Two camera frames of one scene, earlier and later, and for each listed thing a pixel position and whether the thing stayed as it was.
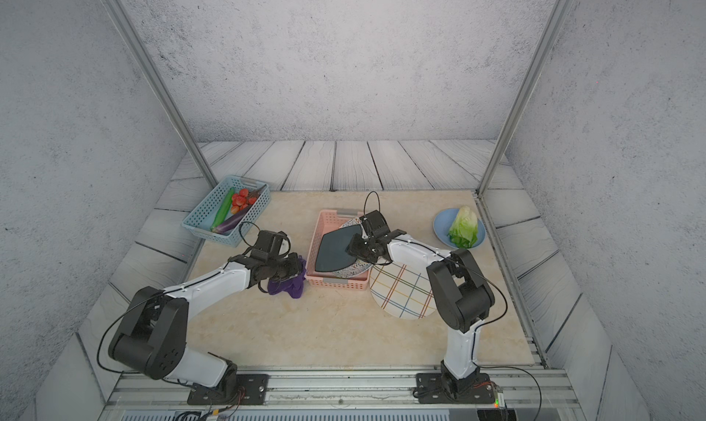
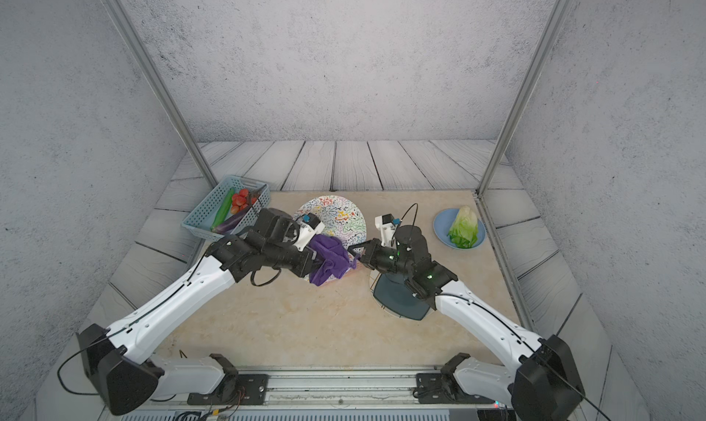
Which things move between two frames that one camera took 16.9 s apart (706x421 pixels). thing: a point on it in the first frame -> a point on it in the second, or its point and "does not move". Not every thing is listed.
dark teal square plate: [332, 254] -> [395, 293]
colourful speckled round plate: [359, 267] -> [338, 216]
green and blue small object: [464, 228] does not move
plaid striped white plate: [401, 290] does not move
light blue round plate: [443, 222] does not move
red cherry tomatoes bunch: [241, 200] does not move
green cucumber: [222, 210] does not move
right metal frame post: [528, 86] does not move
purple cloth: [293, 285] -> [337, 263]
